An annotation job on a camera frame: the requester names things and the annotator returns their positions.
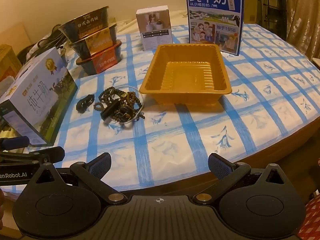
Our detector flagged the gold instant meal bowl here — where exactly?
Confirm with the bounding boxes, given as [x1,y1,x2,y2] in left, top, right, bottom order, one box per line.
[69,23,118,57]

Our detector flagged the yellow plastic tray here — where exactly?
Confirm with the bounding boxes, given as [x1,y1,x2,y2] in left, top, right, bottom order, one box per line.
[139,43,232,105]

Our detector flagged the black bangle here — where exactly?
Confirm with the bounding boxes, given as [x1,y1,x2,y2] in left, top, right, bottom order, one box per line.
[101,101,120,119]

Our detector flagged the beige curtain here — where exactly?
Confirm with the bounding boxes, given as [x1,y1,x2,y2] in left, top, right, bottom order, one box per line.
[282,0,320,59]

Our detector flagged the small white cardboard box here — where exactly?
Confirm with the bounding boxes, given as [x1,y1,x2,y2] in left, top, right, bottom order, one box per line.
[136,5,173,52]

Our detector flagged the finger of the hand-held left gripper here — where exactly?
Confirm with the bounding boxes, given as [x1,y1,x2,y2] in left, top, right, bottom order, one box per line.
[0,146,65,166]
[0,136,30,151]

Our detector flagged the red patterned cloth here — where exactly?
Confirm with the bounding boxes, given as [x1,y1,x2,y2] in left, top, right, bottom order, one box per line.
[304,190,320,240]

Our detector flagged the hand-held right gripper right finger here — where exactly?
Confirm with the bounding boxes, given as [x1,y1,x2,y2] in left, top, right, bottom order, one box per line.
[193,153,290,204]

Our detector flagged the yellow wooden box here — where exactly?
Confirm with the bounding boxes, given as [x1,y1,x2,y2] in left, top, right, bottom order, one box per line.
[0,44,23,82]

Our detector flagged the black cables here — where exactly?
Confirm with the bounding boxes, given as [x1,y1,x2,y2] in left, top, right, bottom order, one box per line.
[36,24,69,54]

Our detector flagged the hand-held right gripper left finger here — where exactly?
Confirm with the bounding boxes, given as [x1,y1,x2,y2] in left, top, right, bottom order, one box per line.
[30,153,128,205]

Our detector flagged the dark wooden bead necklace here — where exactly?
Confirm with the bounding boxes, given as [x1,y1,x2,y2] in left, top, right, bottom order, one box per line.
[94,87,145,125]

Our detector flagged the blue milk carton box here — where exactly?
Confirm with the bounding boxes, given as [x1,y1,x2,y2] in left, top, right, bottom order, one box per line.
[185,0,245,55]

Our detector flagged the black instant meal bowl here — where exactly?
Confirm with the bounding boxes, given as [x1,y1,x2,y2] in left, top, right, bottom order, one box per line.
[59,6,112,43]

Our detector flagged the white and green milk box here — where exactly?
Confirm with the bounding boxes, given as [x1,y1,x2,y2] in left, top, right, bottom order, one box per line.
[0,47,78,147]

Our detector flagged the blue checked tablecloth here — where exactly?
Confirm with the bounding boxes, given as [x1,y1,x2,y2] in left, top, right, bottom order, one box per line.
[50,11,320,189]

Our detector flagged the brown cardboard box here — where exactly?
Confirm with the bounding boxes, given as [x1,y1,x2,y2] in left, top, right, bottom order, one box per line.
[194,0,258,23]

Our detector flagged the red instant meal bowl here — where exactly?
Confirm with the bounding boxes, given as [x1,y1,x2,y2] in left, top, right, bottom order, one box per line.
[76,39,123,75]

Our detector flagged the pearl bracelet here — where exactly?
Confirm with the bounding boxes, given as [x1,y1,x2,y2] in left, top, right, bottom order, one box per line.
[112,86,146,126]

